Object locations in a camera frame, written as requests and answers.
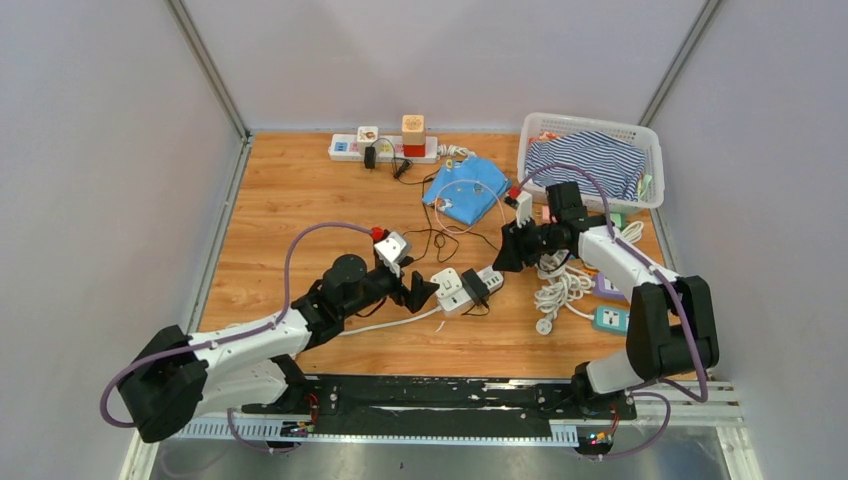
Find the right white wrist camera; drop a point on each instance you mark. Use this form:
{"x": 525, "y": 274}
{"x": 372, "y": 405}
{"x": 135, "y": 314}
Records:
{"x": 522, "y": 203}

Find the white plastic basket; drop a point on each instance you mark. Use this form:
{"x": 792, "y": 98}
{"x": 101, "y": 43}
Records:
{"x": 544, "y": 126}

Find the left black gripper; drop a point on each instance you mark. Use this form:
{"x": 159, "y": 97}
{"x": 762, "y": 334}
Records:
{"x": 414, "y": 297}

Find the small black charger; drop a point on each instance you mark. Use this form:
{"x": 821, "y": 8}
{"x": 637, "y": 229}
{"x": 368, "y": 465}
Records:
{"x": 369, "y": 157}

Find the white power strip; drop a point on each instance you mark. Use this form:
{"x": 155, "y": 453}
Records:
{"x": 346, "y": 148}
{"x": 458, "y": 293}

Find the purple power strip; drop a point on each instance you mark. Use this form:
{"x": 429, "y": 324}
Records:
{"x": 604, "y": 288}

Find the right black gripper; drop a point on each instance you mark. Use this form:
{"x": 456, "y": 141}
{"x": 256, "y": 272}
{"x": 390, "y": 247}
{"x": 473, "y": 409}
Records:
{"x": 514, "y": 250}

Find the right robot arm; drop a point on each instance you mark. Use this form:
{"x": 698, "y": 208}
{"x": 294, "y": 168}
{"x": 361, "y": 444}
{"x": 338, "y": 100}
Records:
{"x": 671, "y": 336}

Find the wooden block on red block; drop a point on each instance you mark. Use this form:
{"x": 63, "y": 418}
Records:
{"x": 413, "y": 133}

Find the black power adapter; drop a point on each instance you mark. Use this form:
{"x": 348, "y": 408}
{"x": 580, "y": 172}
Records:
{"x": 475, "y": 287}

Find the white square plug adapter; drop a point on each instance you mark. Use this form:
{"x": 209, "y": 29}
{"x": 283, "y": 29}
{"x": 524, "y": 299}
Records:
{"x": 449, "y": 282}

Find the green small charger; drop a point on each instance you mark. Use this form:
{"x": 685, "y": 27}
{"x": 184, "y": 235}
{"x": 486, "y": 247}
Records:
{"x": 619, "y": 221}

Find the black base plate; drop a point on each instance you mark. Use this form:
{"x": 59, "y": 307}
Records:
{"x": 446, "y": 409}

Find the blue striped cloth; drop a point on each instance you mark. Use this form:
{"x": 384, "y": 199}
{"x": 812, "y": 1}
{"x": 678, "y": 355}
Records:
{"x": 615, "y": 164}

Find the teal power strip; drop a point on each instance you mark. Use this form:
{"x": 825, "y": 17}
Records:
{"x": 611, "y": 320}

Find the white back power strip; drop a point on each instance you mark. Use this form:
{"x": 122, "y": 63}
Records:
{"x": 346, "y": 148}

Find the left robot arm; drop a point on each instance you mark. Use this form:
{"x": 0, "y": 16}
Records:
{"x": 178, "y": 376}

